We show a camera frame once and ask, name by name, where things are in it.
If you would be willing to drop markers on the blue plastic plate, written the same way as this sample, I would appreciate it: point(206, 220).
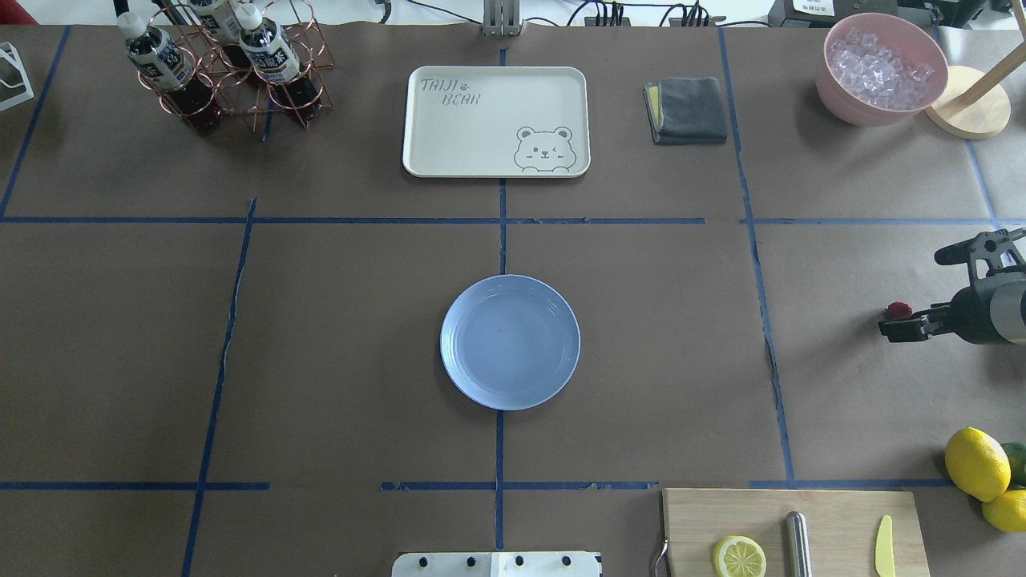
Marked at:
point(510, 342)

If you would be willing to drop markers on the red strawberry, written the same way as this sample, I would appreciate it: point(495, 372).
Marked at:
point(898, 310)

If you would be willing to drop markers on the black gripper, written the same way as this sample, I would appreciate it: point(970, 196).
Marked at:
point(971, 310)

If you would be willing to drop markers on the lemon half slice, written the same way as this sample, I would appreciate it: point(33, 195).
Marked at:
point(738, 555)

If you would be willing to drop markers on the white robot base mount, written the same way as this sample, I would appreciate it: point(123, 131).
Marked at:
point(499, 563)

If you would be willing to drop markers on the tea bottle white cap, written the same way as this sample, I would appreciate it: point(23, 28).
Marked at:
point(165, 68)
point(267, 46)
point(219, 22)

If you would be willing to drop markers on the wooden cup stand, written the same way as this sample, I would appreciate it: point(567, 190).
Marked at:
point(973, 105)

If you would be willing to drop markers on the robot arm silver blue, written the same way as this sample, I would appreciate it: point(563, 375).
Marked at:
point(1007, 310)

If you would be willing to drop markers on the grey folded cloth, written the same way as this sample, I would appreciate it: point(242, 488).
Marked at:
point(686, 111)

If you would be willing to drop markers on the copper wire bottle rack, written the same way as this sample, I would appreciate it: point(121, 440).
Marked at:
point(238, 99)

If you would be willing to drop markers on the cream bear tray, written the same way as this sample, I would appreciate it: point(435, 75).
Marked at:
point(485, 122)

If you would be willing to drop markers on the yellow lemon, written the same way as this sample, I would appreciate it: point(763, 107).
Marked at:
point(977, 464)
point(1006, 512)

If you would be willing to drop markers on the pink bowl of ice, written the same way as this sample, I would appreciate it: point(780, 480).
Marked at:
point(877, 69)

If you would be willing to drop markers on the white wire rack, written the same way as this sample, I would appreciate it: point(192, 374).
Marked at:
point(15, 81)

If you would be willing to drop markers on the yellow plastic knife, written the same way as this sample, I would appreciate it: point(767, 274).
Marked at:
point(884, 547)

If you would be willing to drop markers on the green lime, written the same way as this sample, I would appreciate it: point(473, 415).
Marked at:
point(1015, 452)

